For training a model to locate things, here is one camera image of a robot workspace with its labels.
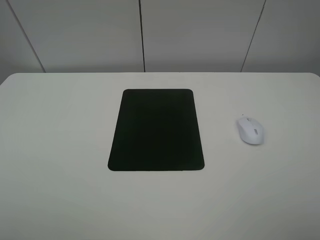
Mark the black rectangular mouse pad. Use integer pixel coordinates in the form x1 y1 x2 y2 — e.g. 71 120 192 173
108 89 205 172

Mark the white computer mouse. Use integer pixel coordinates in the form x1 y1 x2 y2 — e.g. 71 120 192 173
236 116 265 145

